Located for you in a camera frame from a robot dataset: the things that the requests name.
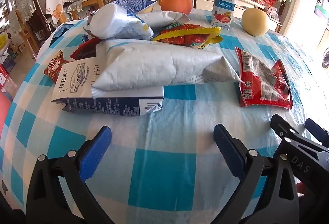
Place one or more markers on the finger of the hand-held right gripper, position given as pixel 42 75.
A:
pixel 303 152
pixel 318 130

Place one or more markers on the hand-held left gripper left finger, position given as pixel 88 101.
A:
pixel 97 147

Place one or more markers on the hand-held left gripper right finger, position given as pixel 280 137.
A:
pixel 226 147

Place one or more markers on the white and blue milk carton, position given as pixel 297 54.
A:
pixel 77 77

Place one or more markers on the red patterned snack wrapper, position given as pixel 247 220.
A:
pixel 55 65

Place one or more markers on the red and yellow snack bag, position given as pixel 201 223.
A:
pixel 185 36

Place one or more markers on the small silver foil pouch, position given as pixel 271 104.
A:
pixel 162 18

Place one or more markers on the blue white checked tablecloth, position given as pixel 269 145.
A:
pixel 167 162

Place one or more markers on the white washing machine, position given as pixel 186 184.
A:
pixel 326 58

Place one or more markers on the small yellow pear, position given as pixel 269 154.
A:
pixel 254 22

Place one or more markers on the dark wooden chair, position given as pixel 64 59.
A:
pixel 38 26

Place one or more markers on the white strawberry yogurt bottle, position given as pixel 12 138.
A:
pixel 223 3

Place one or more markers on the white television cabinet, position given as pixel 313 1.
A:
pixel 201 4

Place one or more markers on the dining table orange print cloth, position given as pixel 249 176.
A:
pixel 55 0

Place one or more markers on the red apple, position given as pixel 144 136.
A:
pixel 177 2

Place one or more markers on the light wooden chair lace cover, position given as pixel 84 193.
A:
pixel 25 3

